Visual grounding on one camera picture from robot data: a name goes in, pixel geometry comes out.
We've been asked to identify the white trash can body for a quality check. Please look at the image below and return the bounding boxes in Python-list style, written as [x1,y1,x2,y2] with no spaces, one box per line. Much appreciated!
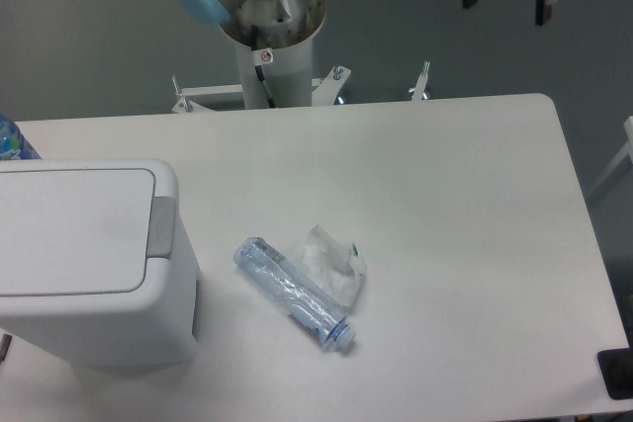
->
[1,159,201,367]

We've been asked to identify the white trash can lid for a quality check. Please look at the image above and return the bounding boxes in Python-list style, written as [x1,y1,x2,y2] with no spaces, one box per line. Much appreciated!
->
[1,167,177,296]

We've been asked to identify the crumpled clear plastic wrapper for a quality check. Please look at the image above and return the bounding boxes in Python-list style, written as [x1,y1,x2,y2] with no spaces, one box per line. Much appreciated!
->
[290,225,367,314]

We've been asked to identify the crushed clear plastic bottle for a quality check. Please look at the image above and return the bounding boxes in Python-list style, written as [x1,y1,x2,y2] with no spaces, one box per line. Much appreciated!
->
[233,237,356,353]

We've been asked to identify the black clamp at table edge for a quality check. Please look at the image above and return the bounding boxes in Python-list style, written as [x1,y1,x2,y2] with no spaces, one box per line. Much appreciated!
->
[597,348,632,400]

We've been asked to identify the blue labelled water bottle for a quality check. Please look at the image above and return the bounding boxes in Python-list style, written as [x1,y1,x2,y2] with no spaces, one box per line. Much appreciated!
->
[0,115,42,161]

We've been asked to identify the dark object at left edge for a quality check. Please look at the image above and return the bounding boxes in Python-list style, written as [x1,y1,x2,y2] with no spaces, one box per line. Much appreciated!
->
[0,333,13,363]

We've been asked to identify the white frame at right edge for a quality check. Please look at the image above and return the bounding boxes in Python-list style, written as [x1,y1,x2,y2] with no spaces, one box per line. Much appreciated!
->
[587,117,632,206]

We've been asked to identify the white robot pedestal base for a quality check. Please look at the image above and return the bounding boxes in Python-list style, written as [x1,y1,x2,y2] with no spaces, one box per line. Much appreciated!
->
[170,0,431,115]

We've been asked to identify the black cable on pedestal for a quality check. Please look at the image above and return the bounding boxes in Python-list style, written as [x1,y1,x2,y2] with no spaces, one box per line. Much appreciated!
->
[249,25,276,110]

